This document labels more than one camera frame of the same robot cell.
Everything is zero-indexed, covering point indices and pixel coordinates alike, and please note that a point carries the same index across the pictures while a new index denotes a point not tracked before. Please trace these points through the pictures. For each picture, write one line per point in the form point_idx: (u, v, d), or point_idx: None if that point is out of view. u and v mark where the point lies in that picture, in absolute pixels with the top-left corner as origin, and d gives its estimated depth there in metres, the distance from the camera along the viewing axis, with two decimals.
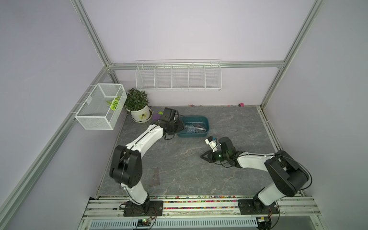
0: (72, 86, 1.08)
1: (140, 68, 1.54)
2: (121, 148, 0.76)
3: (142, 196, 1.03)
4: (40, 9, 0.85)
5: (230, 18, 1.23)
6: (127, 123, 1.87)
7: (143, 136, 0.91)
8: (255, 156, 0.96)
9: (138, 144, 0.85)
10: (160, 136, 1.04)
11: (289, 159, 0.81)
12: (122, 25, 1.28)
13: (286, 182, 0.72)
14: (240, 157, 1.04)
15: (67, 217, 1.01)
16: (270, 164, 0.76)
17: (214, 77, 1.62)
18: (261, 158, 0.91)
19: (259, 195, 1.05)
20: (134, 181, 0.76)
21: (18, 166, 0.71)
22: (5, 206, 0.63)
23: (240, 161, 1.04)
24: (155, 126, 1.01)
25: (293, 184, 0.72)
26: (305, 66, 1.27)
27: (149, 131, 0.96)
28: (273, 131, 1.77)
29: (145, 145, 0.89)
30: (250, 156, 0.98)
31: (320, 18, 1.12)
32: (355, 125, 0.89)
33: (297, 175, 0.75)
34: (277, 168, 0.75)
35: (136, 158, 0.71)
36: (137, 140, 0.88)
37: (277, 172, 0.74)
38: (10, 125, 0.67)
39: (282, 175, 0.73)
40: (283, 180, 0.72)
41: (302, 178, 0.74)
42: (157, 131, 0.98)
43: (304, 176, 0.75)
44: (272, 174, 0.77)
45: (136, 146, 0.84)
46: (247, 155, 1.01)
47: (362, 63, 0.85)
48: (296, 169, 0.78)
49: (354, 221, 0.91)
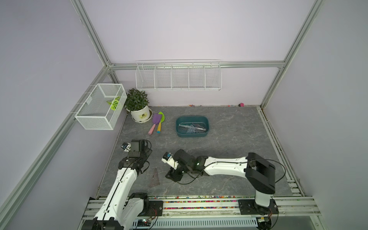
0: (72, 86, 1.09)
1: (140, 68, 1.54)
2: (91, 222, 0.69)
3: (139, 206, 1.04)
4: (40, 9, 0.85)
5: (230, 18, 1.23)
6: (127, 123, 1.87)
7: (116, 192, 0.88)
8: (227, 165, 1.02)
9: (112, 207, 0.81)
10: (135, 178, 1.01)
11: (260, 160, 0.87)
12: (122, 25, 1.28)
13: (269, 186, 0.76)
14: (207, 167, 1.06)
15: (68, 217, 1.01)
16: (252, 175, 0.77)
17: (214, 77, 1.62)
18: (235, 166, 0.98)
19: (257, 201, 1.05)
20: None
21: (18, 166, 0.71)
22: (5, 206, 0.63)
23: (208, 170, 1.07)
24: (125, 170, 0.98)
25: (271, 185, 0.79)
26: (305, 67, 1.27)
27: (120, 181, 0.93)
28: (273, 131, 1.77)
29: (121, 201, 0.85)
30: (220, 165, 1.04)
31: (320, 18, 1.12)
32: (355, 125, 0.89)
33: (270, 174, 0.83)
34: (259, 176, 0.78)
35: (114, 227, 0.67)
36: (109, 202, 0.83)
37: (260, 181, 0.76)
38: (10, 125, 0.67)
39: (264, 181, 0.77)
40: (267, 186, 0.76)
41: (273, 175, 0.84)
42: (130, 176, 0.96)
43: (273, 171, 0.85)
44: (255, 183, 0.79)
45: (109, 212, 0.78)
46: (217, 164, 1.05)
47: (362, 63, 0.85)
48: (267, 167, 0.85)
49: (354, 221, 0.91)
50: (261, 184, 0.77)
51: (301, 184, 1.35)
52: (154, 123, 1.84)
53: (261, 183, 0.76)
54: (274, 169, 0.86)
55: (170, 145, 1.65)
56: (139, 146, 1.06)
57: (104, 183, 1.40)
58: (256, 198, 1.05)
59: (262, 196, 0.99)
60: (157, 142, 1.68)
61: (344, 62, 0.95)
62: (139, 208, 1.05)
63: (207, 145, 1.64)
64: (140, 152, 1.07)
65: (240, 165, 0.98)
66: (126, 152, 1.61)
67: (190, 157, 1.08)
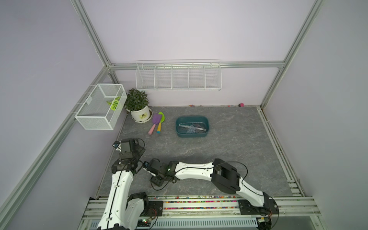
0: (72, 86, 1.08)
1: (140, 68, 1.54)
2: None
3: (139, 205, 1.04)
4: (40, 10, 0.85)
5: (230, 19, 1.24)
6: (127, 123, 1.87)
7: (115, 197, 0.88)
8: (196, 171, 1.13)
9: (114, 213, 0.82)
10: (132, 179, 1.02)
11: (224, 165, 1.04)
12: (122, 26, 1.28)
13: (229, 187, 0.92)
14: (178, 173, 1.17)
15: (67, 217, 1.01)
16: (214, 179, 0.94)
17: (214, 77, 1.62)
18: (202, 171, 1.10)
19: (253, 203, 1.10)
20: None
21: (18, 166, 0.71)
22: (6, 206, 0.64)
23: (179, 176, 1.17)
24: (120, 173, 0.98)
25: (233, 185, 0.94)
26: (305, 67, 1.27)
27: (117, 185, 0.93)
28: (273, 131, 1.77)
29: (122, 205, 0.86)
30: (189, 170, 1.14)
31: (320, 18, 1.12)
32: (357, 125, 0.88)
33: (233, 176, 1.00)
34: (221, 179, 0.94)
35: None
36: (109, 209, 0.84)
37: (224, 184, 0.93)
38: (10, 124, 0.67)
39: (225, 182, 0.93)
40: (227, 187, 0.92)
41: (235, 176, 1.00)
42: (126, 179, 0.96)
43: (235, 173, 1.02)
44: (218, 185, 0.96)
45: (112, 218, 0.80)
46: (187, 170, 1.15)
47: (362, 63, 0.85)
48: (229, 170, 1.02)
49: (354, 222, 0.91)
50: (223, 186, 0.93)
51: (301, 184, 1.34)
52: (154, 123, 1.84)
53: (224, 185, 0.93)
54: (236, 171, 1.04)
55: (169, 145, 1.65)
56: (130, 147, 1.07)
57: (104, 183, 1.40)
58: (250, 201, 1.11)
59: (249, 199, 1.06)
60: (157, 142, 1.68)
61: (343, 62, 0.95)
62: (141, 207, 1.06)
63: (207, 145, 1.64)
64: (132, 152, 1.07)
65: (207, 170, 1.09)
66: None
67: (162, 164, 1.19)
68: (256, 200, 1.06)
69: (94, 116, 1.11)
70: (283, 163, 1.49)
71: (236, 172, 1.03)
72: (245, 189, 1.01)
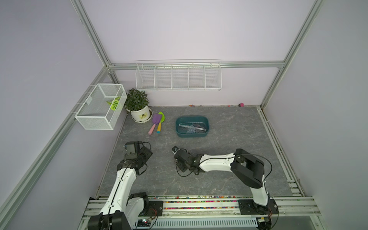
0: (72, 86, 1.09)
1: (140, 68, 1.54)
2: (97, 218, 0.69)
3: (139, 205, 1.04)
4: (40, 9, 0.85)
5: (230, 18, 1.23)
6: (127, 123, 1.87)
7: (118, 188, 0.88)
8: (218, 160, 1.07)
9: (116, 201, 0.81)
10: (135, 177, 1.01)
11: (247, 155, 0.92)
12: (122, 25, 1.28)
13: (253, 179, 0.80)
14: (201, 164, 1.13)
15: (68, 217, 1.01)
16: (236, 167, 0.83)
17: (214, 77, 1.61)
18: (224, 161, 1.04)
19: (255, 200, 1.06)
20: None
21: (18, 166, 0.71)
22: (5, 206, 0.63)
23: (203, 166, 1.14)
24: (125, 170, 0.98)
25: (258, 178, 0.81)
26: (305, 67, 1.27)
27: (120, 179, 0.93)
28: (273, 131, 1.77)
29: (123, 197, 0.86)
30: (212, 161, 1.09)
31: (321, 18, 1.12)
32: (356, 125, 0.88)
33: (258, 168, 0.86)
34: (244, 170, 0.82)
35: (120, 219, 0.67)
36: (112, 198, 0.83)
37: (246, 174, 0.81)
38: (9, 124, 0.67)
39: (248, 174, 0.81)
40: (250, 178, 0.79)
41: (261, 169, 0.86)
42: (130, 174, 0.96)
43: (261, 166, 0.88)
44: (239, 175, 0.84)
45: (114, 206, 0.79)
46: (211, 160, 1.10)
47: (362, 63, 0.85)
48: (254, 162, 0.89)
49: (354, 221, 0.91)
50: (245, 177, 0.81)
51: (301, 184, 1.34)
52: (154, 123, 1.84)
53: (246, 176, 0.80)
54: (262, 164, 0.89)
55: (169, 145, 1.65)
56: (135, 148, 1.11)
57: (104, 183, 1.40)
58: (254, 198, 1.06)
59: (258, 196, 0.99)
60: (157, 142, 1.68)
61: (344, 62, 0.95)
62: (140, 207, 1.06)
63: (207, 145, 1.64)
64: (137, 153, 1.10)
65: (228, 159, 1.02)
66: None
67: (189, 155, 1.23)
68: (262, 199, 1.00)
69: (94, 116, 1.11)
70: (283, 163, 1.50)
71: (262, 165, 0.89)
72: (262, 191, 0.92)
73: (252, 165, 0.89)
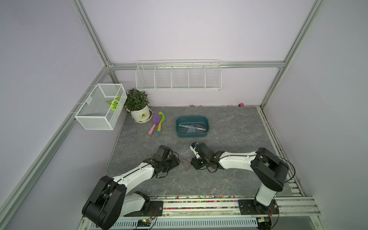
0: (72, 86, 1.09)
1: (140, 68, 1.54)
2: (106, 180, 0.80)
3: (138, 205, 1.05)
4: (40, 9, 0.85)
5: (230, 19, 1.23)
6: (127, 123, 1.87)
7: (134, 171, 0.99)
8: (238, 157, 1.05)
9: (126, 179, 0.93)
10: (149, 176, 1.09)
11: (270, 155, 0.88)
12: (122, 25, 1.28)
13: (274, 180, 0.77)
14: (221, 160, 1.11)
15: (68, 217, 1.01)
16: (257, 166, 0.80)
17: (214, 77, 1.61)
18: (244, 158, 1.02)
19: (258, 198, 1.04)
20: (107, 224, 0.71)
21: (18, 166, 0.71)
22: (5, 206, 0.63)
23: (222, 163, 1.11)
24: (146, 164, 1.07)
25: (279, 180, 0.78)
26: (305, 67, 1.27)
27: (140, 167, 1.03)
28: (273, 131, 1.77)
29: (133, 181, 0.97)
30: (231, 157, 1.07)
31: (320, 19, 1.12)
32: (356, 126, 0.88)
33: (281, 169, 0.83)
34: (264, 169, 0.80)
35: (120, 193, 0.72)
36: (126, 175, 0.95)
37: (265, 173, 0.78)
38: (10, 125, 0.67)
39: (269, 174, 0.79)
40: (271, 179, 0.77)
41: (285, 172, 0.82)
42: (148, 169, 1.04)
43: (286, 168, 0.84)
44: (259, 175, 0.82)
45: (123, 180, 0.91)
46: (230, 156, 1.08)
47: (362, 62, 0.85)
48: (277, 164, 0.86)
49: (354, 221, 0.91)
50: (265, 176, 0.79)
51: (302, 184, 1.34)
52: (154, 123, 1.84)
53: (266, 176, 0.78)
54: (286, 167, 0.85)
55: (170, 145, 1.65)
56: (164, 154, 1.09)
57: None
58: (258, 195, 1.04)
59: (263, 195, 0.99)
60: (157, 142, 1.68)
61: (343, 62, 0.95)
62: (139, 206, 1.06)
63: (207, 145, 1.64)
64: (163, 158, 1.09)
65: (249, 157, 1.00)
66: (126, 153, 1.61)
67: (209, 150, 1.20)
68: (267, 199, 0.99)
69: (94, 116, 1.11)
70: None
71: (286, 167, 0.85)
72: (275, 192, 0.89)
73: (275, 166, 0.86)
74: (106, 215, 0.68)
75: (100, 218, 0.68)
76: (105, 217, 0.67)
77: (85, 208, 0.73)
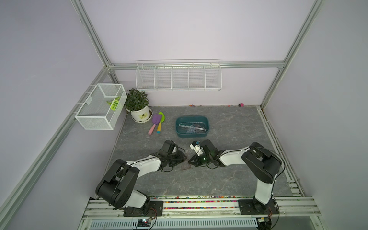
0: (72, 86, 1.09)
1: (140, 67, 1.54)
2: (120, 162, 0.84)
3: (140, 202, 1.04)
4: (39, 9, 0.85)
5: (230, 19, 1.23)
6: (127, 123, 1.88)
7: (144, 160, 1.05)
8: (233, 152, 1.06)
9: (137, 165, 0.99)
10: (155, 169, 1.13)
11: (262, 148, 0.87)
12: (122, 25, 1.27)
13: (262, 171, 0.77)
14: (222, 156, 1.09)
15: (68, 217, 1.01)
16: (247, 157, 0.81)
17: (214, 77, 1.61)
18: (238, 152, 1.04)
19: (257, 196, 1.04)
20: (119, 203, 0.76)
21: (18, 166, 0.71)
22: (5, 206, 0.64)
23: (223, 160, 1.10)
24: (153, 156, 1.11)
25: (269, 172, 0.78)
26: (306, 67, 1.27)
27: (149, 157, 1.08)
28: (273, 131, 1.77)
29: (143, 169, 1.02)
30: (230, 153, 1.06)
31: (320, 19, 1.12)
32: (356, 126, 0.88)
33: (272, 163, 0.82)
34: (255, 160, 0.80)
35: (133, 175, 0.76)
36: (138, 161, 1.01)
37: (253, 164, 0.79)
38: (10, 125, 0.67)
39: (258, 165, 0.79)
40: (259, 169, 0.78)
41: (275, 166, 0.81)
42: (155, 161, 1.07)
43: (277, 162, 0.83)
44: (249, 166, 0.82)
45: (135, 165, 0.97)
46: (227, 152, 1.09)
47: (363, 62, 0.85)
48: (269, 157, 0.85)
49: (354, 221, 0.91)
50: (255, 167, 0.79)
51: (301, 184, 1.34)
52: (154, 123, 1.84)
53: (255, 166, 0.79)
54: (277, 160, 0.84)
55: None
56: (169, 149, 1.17)
57: None
58: (257, 194, 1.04)
59: (261, 192, 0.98)
60: (157, 142, 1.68)
61: (344, 61, 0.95)
62: (139, 204, 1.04)
63: None
64: (168, 153, 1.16)
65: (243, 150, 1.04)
66: (126, 152, 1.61)
67: (214, 147, 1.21)
68: (264, 196, 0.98)
69: (95, 116, 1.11)
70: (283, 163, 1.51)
71: (278, 161, 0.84)
72: (269, 186, 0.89)
73: (267, 160, 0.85)
74: (119, 194, 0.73)
75: (113, 197, 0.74)
76: (118, 196, 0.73)
77: (98, 188, 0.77)
